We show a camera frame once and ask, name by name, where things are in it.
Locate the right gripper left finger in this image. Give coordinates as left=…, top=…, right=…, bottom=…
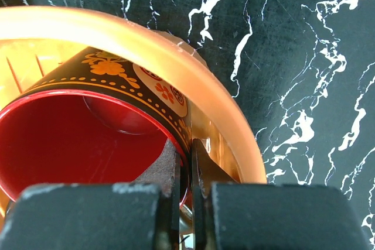
left=1, top=141, right=181, bottom=249

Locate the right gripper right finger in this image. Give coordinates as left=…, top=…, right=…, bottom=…
left=190, top=139, right=367, bottom=249

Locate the black skull mug red inside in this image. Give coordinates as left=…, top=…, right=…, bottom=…
left=1, top=47, right=192, bottom=201

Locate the orange plastic dish bin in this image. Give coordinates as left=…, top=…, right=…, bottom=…
left=1, top=6, right=267, bottom=204

